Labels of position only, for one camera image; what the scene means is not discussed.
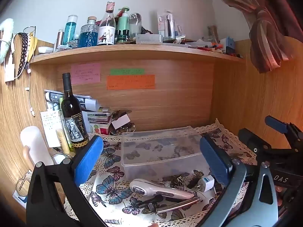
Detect white tumbler bottle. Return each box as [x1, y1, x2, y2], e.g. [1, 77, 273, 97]
[20, 126, 54, 168]

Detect white charging cable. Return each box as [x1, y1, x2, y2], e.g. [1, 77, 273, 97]
[25, 66, 36, 117]

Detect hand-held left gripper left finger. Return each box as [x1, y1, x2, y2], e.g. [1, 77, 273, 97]
[27, 135, 112, 227]

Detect white fluffy item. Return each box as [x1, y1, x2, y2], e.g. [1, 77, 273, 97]
[0, 18, 14, 64]

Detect clear bottle with cartoon label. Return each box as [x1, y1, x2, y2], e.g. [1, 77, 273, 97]
[97, 1, 116, 46]

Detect wooden shelf board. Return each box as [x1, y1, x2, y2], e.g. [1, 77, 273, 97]
[30, 44, 247, 65]

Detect dark green ink bottle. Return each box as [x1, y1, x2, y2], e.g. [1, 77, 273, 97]
[116, 29, 129, 44]

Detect black plug adapter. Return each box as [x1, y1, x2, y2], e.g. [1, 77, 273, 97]
[188, 177, 201, 189]

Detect white blank card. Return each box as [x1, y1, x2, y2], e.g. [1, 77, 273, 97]
[111, 115, 131, 129]

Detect slim silver bottle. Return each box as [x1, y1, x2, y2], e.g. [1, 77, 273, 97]
[55, 29, 65, 50]

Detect blue white card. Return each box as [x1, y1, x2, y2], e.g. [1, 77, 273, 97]
[12, 190, 27, 210]

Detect silver metal stick tool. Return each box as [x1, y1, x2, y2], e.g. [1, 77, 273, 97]
[151, 195, 203, 214]

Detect orange paper note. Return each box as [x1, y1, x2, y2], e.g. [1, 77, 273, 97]
[106, 75, 155, 90]

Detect white pink lint remover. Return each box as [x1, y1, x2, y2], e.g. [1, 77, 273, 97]
[129, 178, 196, 200]

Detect pile of pens and markers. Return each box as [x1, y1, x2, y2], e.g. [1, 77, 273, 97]
[182, 39, 225, 52]

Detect pink sticky note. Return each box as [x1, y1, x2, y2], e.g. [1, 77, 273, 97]
[70, 63, 101, 85]

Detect blue pencil sharpener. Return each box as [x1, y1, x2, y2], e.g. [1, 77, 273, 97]
[226, 37, 235, 54]

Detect stack of books and magazines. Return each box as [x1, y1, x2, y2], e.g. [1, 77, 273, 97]
[44, 89, 113, 135]

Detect blue liquid glass bottle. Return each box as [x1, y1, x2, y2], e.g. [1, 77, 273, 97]
[78, 16, 98, 48]

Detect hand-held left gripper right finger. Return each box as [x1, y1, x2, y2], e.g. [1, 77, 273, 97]
[196, 135, 279, 227]

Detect dark wine bottle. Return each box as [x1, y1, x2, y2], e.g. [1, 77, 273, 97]
[61, 73, 90, 154]

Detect clear plastic storage box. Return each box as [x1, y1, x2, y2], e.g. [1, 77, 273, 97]
[121, 126, 210, 180]

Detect person's right hand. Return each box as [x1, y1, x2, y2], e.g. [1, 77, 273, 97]
[275, 185, 284, 207]

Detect black bead chain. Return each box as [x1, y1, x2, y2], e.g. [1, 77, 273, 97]
[18, 33, 30, 75]

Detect yellow tube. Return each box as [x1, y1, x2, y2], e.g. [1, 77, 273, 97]
[56, 129, 71, 154]

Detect bowl of pebbles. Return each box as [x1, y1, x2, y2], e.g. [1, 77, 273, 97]
[110, 110, 136, 135]

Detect yellow hanging item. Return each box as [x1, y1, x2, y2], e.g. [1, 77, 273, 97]
[27, 37, 38, 63]

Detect round metal tin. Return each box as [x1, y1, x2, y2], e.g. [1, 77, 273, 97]
[51, 154, 67, 165]

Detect clear brush case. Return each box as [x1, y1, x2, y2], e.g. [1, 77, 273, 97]
[136, 34, 163, 44]

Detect green paper note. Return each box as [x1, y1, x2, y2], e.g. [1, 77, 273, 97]
[110, 68, 145, 75]

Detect brown striped curtain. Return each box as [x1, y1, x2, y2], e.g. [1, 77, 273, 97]
[206, 0, 296, 74]

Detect white charger plug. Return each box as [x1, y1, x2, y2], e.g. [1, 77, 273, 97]
[194, 175, 215, 193]

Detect teal plastic bottle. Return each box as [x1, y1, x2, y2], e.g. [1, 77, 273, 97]
[62, 15, 78, 45]

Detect handwritten white paper sheet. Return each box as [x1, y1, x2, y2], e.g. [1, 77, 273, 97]
[40, 110, 63, 148]

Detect wire frame eyeglasses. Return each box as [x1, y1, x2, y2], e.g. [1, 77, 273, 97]
[16, 170, 32, 192]

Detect butterfly print tablecloth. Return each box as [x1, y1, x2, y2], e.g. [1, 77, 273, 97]
[64, 119, 261, 227]

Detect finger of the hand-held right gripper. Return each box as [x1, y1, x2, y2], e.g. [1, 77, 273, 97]
[237, 128, 272, 155]
[265, 115, 299, 142]

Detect green pump bottle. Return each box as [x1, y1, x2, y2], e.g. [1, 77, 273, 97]
[115, 6, 130, 40]

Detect glass bottle with silver cap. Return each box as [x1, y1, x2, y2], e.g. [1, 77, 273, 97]
[129, 13, 142, 37]

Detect toothbrush blister package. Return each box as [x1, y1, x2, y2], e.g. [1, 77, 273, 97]
[157, 11, 177, 38]

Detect glass jar with sticks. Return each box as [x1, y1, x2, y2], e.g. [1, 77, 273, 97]
[204, 26, 219, 44]

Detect white wall adapter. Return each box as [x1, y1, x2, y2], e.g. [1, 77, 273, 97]
[4, 64, 15, 83]

